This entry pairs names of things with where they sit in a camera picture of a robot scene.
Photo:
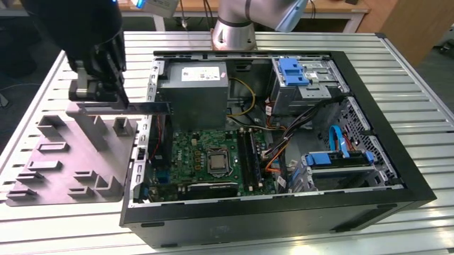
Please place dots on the black RAM slot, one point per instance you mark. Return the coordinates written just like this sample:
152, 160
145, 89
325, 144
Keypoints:
244, 159

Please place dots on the grey power supply unit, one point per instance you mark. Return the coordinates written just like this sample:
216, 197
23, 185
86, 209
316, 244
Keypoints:
192, 93

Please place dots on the black PC case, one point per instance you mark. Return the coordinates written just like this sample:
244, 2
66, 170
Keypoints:
249, 225

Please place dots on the black graphics card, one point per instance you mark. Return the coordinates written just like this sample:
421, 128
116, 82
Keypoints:
213, 190

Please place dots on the blue carrier with black disk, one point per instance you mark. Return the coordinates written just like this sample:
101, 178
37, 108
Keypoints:
321, 159

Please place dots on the silver wrist camera black mount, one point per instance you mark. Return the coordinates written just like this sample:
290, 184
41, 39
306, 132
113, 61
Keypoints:
161, 6

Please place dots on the dark RAM stick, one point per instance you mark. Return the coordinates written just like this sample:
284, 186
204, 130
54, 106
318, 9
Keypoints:
149, 109
256, 159

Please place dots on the grey parts rack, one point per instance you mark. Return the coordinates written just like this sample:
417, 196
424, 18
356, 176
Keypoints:
89, 159

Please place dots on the green motherboard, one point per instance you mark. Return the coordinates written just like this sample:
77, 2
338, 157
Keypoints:
185, 148

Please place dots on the wooden cabinet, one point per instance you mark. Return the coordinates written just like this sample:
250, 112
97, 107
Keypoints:
408, 26

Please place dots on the black chair base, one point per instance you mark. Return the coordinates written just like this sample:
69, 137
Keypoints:
448, 47

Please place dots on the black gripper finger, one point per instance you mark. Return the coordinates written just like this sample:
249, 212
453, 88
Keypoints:
111, 61
87, 87

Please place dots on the CPU socket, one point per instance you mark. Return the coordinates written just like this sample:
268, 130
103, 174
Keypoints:
220, 174

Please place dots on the silver disk bay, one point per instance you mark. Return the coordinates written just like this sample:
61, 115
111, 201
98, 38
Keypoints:
306, 178

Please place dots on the silver CPU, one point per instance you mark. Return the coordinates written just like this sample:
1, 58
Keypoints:
218, 162

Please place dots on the small black box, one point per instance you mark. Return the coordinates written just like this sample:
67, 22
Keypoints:
352, 1

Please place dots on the silver drive cage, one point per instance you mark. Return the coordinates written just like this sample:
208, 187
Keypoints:
312, 93

